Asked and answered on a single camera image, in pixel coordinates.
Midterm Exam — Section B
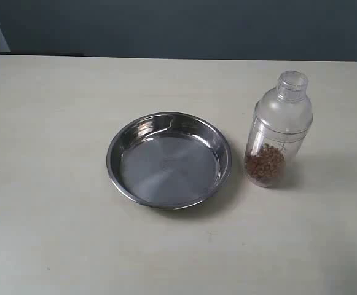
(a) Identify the clear plastic shaker bottle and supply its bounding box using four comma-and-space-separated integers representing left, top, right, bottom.
243, 71, 313, 187

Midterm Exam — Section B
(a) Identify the round stainless steel pan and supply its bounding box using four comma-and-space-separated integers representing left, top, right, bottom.
106, 112, 232, 210

